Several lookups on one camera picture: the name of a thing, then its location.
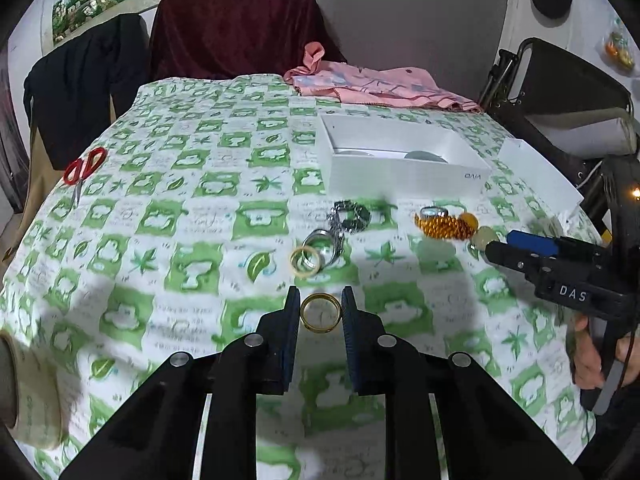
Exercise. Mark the pink printed cloth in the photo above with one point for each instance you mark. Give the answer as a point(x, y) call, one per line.
point(380, 85)

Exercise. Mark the cream yellow bangle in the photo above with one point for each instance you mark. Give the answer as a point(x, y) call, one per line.
point(296, 267)

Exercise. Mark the clear tape roll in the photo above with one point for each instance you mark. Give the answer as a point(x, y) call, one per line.
point(35, 400)

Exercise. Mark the bag of colourful trinkets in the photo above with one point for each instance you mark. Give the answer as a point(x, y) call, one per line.
point(619, 47)

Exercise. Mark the white cardboard box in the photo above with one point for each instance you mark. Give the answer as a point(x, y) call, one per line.
point(400, 175)

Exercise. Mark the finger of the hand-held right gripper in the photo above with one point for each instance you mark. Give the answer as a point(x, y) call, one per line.
point(510, 257)
point(530, 241)

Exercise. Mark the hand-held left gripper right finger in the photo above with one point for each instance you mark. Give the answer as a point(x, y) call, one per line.
point(350, 345)

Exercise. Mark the pale jade pendant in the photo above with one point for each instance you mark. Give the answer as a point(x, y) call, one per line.
point(484, 238)

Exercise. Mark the gold metal bangle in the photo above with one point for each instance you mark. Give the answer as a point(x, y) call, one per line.
point(306, 322)

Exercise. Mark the amber round bead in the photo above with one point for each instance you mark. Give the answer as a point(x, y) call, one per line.
point(469, 221)

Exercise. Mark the black garment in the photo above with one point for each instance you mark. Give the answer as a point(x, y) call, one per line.
point(80, 90)

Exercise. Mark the silver metal bangle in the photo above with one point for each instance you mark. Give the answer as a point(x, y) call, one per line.
point(327, 261)

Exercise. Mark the white box lid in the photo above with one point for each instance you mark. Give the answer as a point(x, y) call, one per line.
point(537, 175)

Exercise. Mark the pale green jade bangle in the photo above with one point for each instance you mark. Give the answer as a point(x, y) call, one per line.
point(434, 255)

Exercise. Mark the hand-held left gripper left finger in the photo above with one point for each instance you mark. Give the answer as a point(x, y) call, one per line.
point(291, 345)

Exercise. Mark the person's right forearm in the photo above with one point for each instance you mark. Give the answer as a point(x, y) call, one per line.
point(617, 445)

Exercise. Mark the maroon velvet cloth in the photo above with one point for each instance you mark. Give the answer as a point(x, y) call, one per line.
point(235, 30)

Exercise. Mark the person's right hand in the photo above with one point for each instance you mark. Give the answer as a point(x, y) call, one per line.
point(582, 350)

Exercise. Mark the green white checked tablecloth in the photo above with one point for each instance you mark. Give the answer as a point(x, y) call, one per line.
point(175, 210)

